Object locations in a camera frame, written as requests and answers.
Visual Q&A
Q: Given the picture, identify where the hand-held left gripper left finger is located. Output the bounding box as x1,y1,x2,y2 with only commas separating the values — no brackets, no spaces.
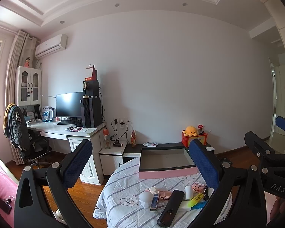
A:
14,139,93,228

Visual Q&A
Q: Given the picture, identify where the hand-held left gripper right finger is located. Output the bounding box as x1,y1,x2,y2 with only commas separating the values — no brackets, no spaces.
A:
189,139,268,228

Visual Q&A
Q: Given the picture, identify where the pink purple cube toy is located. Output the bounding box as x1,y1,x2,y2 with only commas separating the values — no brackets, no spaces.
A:
192,182,206,193

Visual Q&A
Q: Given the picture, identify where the yellow highlighter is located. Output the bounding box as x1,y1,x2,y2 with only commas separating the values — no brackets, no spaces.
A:
189,193,205,207

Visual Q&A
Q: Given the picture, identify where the pink storage box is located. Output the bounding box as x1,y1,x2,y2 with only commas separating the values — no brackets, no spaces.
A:
139,146,198,179

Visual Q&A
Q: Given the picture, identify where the rose gold metal can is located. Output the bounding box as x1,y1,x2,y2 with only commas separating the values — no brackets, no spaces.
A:
159,190,174,200

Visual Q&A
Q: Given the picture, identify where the black remote control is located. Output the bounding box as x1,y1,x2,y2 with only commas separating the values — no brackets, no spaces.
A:
157,190,184,227

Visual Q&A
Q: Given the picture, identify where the blue gold lipstick box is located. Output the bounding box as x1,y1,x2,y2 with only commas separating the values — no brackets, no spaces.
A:
150,193,165,212

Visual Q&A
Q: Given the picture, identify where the white round lamp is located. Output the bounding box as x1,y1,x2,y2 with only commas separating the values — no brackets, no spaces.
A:
139,191,155,208

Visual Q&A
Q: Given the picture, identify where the person's right hand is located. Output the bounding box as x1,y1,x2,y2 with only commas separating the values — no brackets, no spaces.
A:
269,198,285,225

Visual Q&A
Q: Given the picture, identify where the pink printed sheet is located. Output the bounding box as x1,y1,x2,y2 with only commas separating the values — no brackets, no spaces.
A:
265,191,279,221

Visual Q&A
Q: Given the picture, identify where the red storage crate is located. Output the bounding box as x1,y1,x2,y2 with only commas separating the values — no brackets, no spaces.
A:
182,131,208,148

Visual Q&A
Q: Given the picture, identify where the white door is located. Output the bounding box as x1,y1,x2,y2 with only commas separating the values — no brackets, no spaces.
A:
268,57,285,145

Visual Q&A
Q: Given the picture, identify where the white nightstand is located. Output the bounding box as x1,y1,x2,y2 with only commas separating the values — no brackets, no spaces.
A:
99,141,128,177

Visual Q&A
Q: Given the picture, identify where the orange cap water bottle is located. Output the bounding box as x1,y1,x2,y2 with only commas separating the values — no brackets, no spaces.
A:
103,128,112,150

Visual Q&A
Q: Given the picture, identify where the yellow octopus plush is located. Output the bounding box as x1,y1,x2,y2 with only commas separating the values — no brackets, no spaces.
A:
183,126,198,137

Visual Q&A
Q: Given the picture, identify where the black keyboard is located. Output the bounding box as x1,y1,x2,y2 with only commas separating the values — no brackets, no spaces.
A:
57,120,83,126

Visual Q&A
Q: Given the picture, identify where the black office chair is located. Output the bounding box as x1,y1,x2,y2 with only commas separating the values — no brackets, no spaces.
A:
5,103,53,169

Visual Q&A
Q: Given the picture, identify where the white desk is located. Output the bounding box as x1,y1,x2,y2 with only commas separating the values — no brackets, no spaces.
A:
26,120,107,186

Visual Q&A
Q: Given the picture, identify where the round table with striped cloth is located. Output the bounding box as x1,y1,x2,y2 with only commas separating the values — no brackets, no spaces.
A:
94,158,231,228

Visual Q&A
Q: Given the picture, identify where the black computer tower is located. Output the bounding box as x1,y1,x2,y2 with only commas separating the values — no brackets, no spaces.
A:
81,97,102,128

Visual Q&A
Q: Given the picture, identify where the black top low cabinet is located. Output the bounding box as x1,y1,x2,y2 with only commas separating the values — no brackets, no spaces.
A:
123,142,215,164

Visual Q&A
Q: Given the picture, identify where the blue white box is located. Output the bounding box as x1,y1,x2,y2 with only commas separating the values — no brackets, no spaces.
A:
42,106,53,121

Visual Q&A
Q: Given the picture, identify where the black monitor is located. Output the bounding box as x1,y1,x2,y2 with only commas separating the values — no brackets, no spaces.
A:
56,91,84,121

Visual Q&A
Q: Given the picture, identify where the orange snack bag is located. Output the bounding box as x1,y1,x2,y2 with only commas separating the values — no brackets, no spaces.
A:
129,130,137,148

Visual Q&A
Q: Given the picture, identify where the dark jacket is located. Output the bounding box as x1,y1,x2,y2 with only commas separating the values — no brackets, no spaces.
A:
3,103,30,152

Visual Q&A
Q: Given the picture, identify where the black speaker box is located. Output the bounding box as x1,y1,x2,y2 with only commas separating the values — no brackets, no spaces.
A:
83,80,100,98

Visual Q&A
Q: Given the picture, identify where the black smartphone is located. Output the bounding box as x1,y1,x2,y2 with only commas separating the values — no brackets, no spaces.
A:
0,198,12,214

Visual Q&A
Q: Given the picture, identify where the white glass-door cabinet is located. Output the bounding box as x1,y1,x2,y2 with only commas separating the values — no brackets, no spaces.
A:
15,66,43,106

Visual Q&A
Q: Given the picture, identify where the red desk calendar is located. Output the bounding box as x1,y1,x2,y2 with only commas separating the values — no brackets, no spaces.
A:
85,65,98,82

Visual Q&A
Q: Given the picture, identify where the cream wardrobe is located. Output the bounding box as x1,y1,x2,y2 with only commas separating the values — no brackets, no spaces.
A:
259,0,285,152

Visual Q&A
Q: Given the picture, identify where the white air conditioner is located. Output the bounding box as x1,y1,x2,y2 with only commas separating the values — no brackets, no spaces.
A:
35,34,68,59

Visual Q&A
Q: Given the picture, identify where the beige curtain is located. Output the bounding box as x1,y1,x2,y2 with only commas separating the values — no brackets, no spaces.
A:
5,30,41,165

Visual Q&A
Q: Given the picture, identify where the black power cable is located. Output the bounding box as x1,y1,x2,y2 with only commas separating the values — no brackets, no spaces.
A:
110,121,118,140
119,123,129,141

